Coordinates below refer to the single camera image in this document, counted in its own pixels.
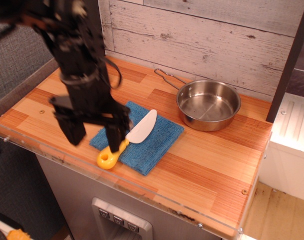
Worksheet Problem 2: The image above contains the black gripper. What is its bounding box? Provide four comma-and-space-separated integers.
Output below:
49, 74, 131, 153

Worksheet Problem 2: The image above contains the yellow handled toy knife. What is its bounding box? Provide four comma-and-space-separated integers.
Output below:
97, 109, 157, 170

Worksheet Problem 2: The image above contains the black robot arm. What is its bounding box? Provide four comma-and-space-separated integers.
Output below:
0, 0, 131, 152

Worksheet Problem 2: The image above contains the blue folded cloth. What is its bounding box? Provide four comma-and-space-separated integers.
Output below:
89, 101, 184, 176

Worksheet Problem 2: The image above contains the clear acrylic table guard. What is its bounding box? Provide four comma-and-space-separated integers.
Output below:
0, 115, 272, 240

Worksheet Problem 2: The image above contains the grey toy fridge cabinet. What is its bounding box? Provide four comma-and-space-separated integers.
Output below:
37, 156, 220, 240

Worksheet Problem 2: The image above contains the silver dispenser button panel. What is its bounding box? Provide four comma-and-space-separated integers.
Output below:
91, 197, 153, 240

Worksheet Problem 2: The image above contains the stainless steel pan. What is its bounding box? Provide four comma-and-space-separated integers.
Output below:
154, 68, 241, 132

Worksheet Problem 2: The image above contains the orange object bottom left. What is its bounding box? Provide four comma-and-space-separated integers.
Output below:
6, 229, 31, 240

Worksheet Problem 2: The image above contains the dark vertical post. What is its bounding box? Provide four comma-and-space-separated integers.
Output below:
266, 12, 304, 123

